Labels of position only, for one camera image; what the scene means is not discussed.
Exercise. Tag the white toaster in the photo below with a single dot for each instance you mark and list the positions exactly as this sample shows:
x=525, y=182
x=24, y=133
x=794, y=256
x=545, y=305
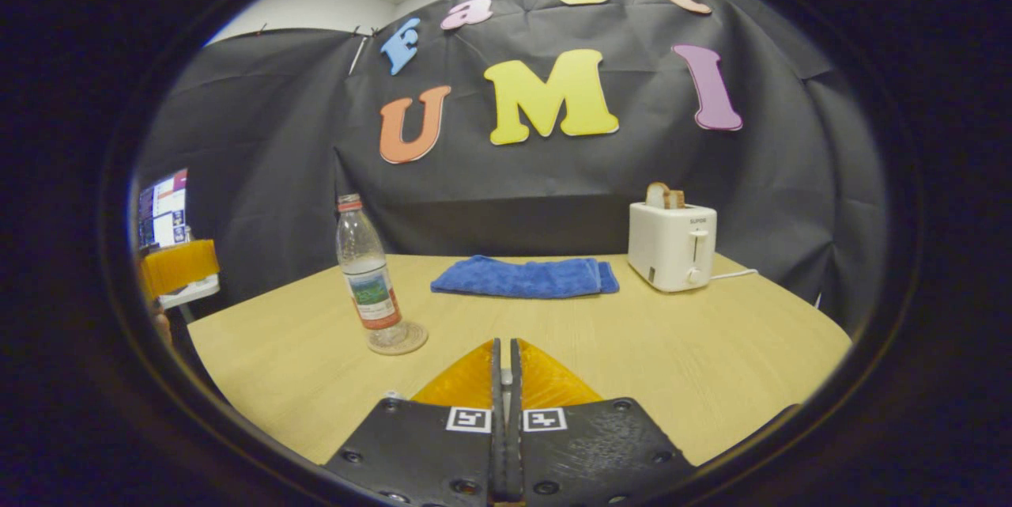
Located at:
x=672, y=250

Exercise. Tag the blue folded towel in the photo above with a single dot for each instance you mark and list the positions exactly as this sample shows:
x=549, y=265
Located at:
x=522, y=278

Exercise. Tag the bread slice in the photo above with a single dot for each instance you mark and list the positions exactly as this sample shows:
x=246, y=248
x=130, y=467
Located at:
x=660, y=196

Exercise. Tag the round brown coaster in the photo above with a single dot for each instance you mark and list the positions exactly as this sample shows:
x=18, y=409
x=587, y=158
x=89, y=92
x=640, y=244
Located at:
x=415, y=339

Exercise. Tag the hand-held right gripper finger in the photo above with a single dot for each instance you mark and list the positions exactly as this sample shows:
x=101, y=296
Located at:
x=498, y=452
x=515, y=452

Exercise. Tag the clear plastic water bottle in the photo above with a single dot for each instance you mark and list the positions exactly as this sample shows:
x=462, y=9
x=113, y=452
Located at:
x=368, y=278

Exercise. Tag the computer monitor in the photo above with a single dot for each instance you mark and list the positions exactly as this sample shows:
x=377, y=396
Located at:
x=162, y=210

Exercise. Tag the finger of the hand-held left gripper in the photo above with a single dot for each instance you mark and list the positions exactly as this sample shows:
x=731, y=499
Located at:
x=180, y=267

